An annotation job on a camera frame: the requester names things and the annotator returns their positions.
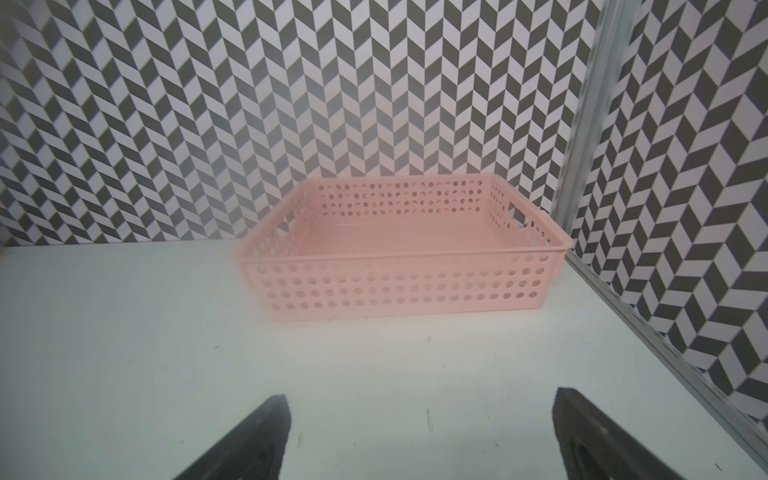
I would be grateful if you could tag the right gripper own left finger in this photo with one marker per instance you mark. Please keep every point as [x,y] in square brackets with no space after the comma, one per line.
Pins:
[253,449]

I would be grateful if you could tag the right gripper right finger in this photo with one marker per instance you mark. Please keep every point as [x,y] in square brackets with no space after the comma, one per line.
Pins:
[593,446]

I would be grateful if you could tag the pink plastic basket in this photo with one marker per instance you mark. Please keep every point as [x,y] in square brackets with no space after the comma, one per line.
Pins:
[346,248]

